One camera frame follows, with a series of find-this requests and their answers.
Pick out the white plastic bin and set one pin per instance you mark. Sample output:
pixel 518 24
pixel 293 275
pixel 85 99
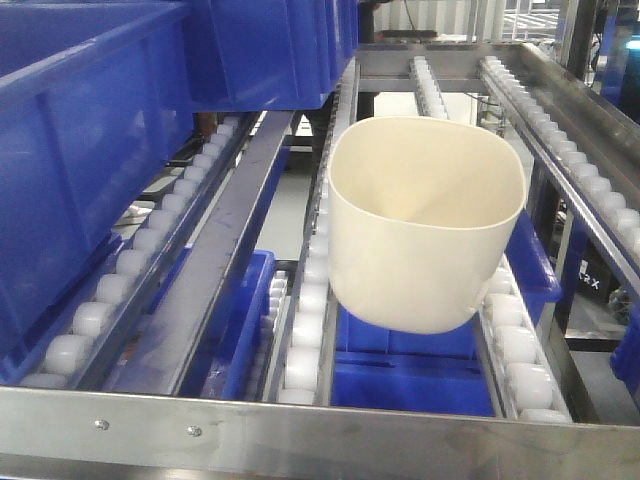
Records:
pixel 420 212

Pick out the white roller track middle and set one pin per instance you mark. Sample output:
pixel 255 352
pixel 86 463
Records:
pixel 309 339

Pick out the white roller track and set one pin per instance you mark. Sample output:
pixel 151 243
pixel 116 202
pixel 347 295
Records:
pixel 309 339
pixel 522 386
pixel 611 205
pixel 93 326

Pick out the blue crate lower middle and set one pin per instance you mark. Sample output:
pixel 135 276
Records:
pixel 442 373

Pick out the blue crate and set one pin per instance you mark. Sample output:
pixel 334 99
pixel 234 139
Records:
pixel 268 55
pixel 442 373
pixel 225 356
pixel 94 103

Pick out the blue crate lower left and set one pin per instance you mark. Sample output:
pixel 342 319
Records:
pixel 225 356

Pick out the blue crate upper middle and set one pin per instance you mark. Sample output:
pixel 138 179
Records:
pixel 268 55

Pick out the white roller track left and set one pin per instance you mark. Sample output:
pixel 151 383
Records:
pixel 93 326

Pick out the blue crate front left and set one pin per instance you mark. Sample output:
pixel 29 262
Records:
pixel 94 103

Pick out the white roller track far right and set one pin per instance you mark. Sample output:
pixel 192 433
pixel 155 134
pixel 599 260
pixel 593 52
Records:
pixel 611 205

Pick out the steel divider rail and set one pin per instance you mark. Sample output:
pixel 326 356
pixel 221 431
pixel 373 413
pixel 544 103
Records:
pixel 173 354

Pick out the steel roller shelf frame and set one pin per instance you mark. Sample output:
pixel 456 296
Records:
pixel 91 432

